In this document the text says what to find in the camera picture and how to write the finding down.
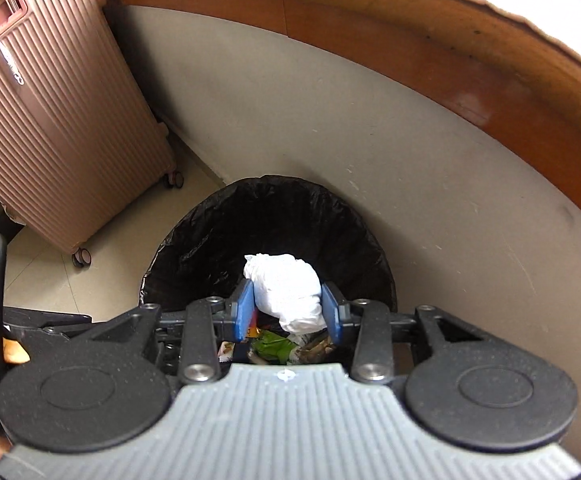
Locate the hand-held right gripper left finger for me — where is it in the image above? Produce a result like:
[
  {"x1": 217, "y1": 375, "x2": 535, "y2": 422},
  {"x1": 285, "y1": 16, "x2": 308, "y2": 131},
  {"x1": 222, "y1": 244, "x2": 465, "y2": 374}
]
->
[{"x1": 70, "y1": 278, "x2": 257, "y2": 385}]

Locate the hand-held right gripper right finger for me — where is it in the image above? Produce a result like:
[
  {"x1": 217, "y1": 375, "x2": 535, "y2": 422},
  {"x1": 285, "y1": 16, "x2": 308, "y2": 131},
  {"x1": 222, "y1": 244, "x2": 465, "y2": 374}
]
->
[{"x1": 320, "y1": 282, "x2": 506, "y2": 385}]

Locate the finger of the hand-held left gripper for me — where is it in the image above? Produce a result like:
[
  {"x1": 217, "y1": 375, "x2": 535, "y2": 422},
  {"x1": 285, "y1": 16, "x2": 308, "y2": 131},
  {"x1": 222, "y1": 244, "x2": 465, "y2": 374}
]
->
[{"x1": 3, "y1": 305, "x2": 94, "y2": 348}]

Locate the green plastic wrapper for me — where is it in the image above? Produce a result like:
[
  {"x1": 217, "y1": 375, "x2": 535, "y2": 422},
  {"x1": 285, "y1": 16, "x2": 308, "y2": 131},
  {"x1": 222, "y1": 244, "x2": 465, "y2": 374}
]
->
[{"x1": 250, "y1": 330, "x2": 296, "y2": 363}]

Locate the white knotted tissue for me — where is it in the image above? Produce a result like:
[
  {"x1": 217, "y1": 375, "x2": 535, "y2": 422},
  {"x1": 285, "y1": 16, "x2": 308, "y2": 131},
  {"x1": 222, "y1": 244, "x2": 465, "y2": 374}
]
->
[{"x1": 243, "y1": 252, "x2": 323, "y2": 335}]

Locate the bin with black liner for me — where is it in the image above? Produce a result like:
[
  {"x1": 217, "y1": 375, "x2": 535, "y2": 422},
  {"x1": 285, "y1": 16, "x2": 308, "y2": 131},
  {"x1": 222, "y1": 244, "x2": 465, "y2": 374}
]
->
[{"x1": 138, "y1": 175, "x2": 398, "y2": 366}]

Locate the pink ribbed suitcase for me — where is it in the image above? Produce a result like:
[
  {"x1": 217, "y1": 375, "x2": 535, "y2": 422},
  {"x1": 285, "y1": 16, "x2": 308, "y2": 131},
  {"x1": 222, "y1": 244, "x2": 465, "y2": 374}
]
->
[{"x1": 0, "y1": 0, "x2": 186, "y2": 268}]

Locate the brown wooden desk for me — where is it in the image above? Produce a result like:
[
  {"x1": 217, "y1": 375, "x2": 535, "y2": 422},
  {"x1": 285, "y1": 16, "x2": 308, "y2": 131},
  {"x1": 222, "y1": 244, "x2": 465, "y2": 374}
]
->
[{"x1": 100, "y1": 0, "x2": 581, "y2": 241}]

